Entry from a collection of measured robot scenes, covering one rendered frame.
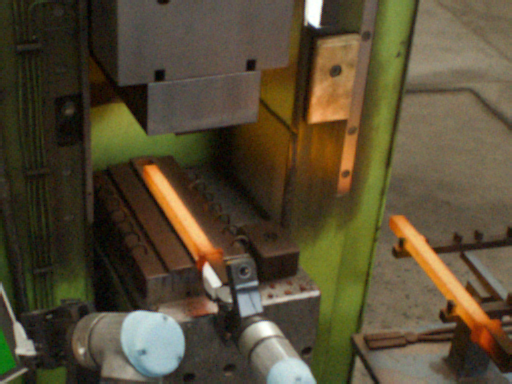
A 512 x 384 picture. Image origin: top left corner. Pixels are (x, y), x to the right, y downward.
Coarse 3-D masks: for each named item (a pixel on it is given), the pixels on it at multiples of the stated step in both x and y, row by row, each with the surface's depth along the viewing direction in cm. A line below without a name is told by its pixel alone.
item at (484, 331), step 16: (400, 224) 179; (416, 240) 174; (416, 256) 172; (432, 256) 170; (432, 272) 167; (448, 272) 165; (448, 288) 161; (464, 288) 161; (464, 304) 157; (480, 320) 154; (496, 320) 153; (480, 336) 153; (496, 336) 148; (496, 352) 149
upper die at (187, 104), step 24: (240, 72) 147; (120, 96) 159; (144, 96) 145; (168, 96) 144; (192, 96) 146; (216, 96) 147; (240, 96) 149; (144, 120) 147; (168, 120) 147; (192, 120) 148; (216, 120) 150; (240, 120) 152
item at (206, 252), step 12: (144, 168) 192; (156, 168) 192; (156, 180) 188; (168, 192) 184; (168, 204) 180; (180, 204) 180; (180, 216) 176; (180, 228) 175; (192, 228) 172; (192, 240) 169; (204, 240) 169; (204, 252) 164; (216, 252) 164; (204, 264) 165; (216, 264) 161
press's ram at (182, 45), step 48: (96, 0) 144; (144, 0) 134; (192, 0) 137; (240, 0) 139; (288, 0) 142; (96, 48) 149; (144, 48) 138; (192, 48) 141; (240, 48) 144; (288, 48) 147
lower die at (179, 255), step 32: (160, 160) 199; (128, 192) 187; (192, 192) 187; (128, 224) 178; (160, 224) 177; (160, 256) 168; (192, 256) 166; (224, 256) 168; (160, 288) 166; (192, 288) 168
